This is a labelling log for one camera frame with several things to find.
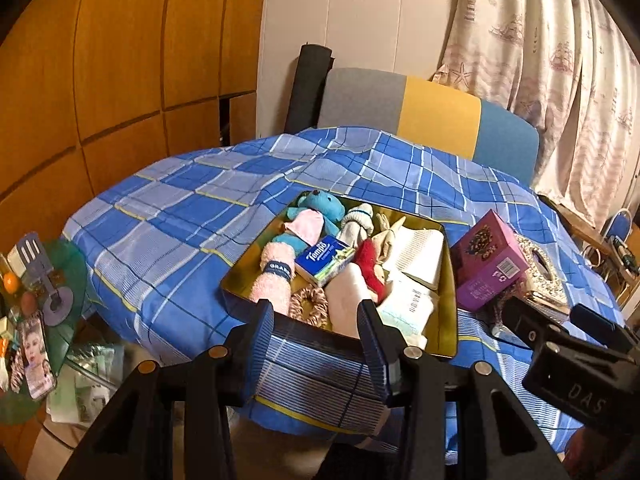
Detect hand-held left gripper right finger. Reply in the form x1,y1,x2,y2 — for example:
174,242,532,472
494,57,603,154
356,300,571,480

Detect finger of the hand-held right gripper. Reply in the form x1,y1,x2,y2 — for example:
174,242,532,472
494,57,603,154
570,304,631,348
501,296,553,351

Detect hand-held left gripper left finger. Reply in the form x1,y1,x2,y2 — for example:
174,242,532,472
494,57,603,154
57,299,275,480

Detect white tissue packet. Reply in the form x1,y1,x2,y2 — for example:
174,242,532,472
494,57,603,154
377,280,441,346

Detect pink towel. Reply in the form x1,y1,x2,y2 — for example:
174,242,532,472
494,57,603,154
250,241,293,317

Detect brown satin scrunchie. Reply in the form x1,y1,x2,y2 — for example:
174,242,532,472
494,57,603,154
289,285,331,328

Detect gold metal tin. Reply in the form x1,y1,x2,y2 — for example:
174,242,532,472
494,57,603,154
220,189,458,360

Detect red plush doll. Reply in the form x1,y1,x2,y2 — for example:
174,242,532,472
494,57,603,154
354,239,396,293

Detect white towel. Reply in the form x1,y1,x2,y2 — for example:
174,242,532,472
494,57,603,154
395,227,445,291

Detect blue pocket tissue pack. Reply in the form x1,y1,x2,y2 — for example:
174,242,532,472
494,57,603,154
294,234,356,288

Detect white knitted doll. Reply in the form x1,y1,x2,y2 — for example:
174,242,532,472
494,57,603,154
336,203,375,248

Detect blue teddy bear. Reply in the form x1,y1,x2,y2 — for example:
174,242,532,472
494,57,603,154
272,190,346,256

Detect ornate silver tissue box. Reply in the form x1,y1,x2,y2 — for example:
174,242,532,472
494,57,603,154
492,232,571,336

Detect purple cardboard box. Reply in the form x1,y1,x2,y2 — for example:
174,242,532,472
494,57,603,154
449,208,530,312

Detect wooden side desk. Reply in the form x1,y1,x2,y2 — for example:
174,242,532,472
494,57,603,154
537,195,640,281

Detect blue folding chair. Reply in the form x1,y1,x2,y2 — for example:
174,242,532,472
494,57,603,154
602,210,633,251

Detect blue plaid tablecloth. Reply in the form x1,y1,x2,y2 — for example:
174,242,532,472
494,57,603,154
61,127,626,466

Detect clear plastic bag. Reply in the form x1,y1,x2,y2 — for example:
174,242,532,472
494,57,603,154
47,342,126,426

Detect green glass side table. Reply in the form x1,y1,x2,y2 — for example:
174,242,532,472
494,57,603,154
0,237,93,426

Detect grey yellow blue chair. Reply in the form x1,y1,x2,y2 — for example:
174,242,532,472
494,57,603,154
317,67,541,186

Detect purple toy spatula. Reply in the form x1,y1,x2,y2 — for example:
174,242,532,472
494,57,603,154
15,232,75,326

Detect printed white curtain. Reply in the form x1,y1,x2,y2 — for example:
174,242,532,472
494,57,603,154
432,0,640,231

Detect black rolled mat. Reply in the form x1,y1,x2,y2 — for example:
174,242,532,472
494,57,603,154
284,44,335,133

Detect wooden wardrobe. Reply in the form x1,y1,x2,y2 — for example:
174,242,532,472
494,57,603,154
0,0,271,271

